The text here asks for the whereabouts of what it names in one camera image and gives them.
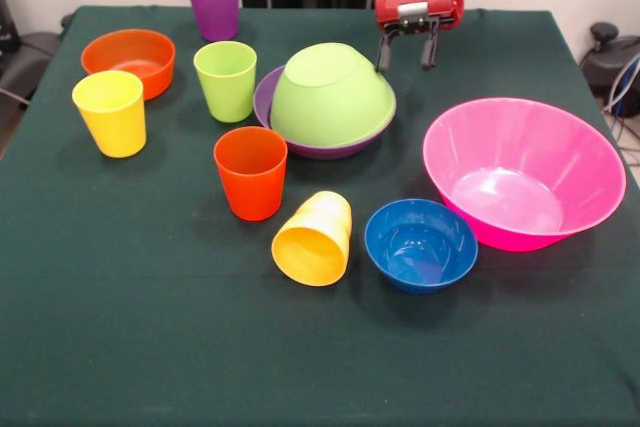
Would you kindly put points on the tall yellow cup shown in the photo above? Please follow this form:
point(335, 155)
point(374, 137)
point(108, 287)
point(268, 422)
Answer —
point(115, 132)

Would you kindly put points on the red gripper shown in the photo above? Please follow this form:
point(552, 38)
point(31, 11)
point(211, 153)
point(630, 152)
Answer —
point(425, 4)

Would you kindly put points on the green cup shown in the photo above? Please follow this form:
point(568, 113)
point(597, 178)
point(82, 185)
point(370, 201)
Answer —
point(227, 92)

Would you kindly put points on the orange bowl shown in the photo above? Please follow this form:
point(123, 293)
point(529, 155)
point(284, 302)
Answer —
point(125, 47)

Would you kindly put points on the dark green tablecloth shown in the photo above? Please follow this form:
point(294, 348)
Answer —
point(150, 322)

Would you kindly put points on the orange cup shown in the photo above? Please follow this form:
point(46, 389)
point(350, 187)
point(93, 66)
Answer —
point(252, 187)

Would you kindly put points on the purple cup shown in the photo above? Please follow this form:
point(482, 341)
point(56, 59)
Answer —
point(215, 12)

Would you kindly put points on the yellow ribbed cup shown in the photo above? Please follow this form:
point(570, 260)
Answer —
point(310, 252)

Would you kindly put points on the blue bowl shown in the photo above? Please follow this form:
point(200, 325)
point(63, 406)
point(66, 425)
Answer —
point(447, 267)

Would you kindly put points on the purple bowl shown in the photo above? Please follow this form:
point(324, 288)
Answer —
point(262, 102)

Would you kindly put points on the green bowl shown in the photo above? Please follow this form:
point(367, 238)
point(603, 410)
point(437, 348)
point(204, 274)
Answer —
point(330, 102)

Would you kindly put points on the pink bowl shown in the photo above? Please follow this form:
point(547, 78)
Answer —
point(520, 142)

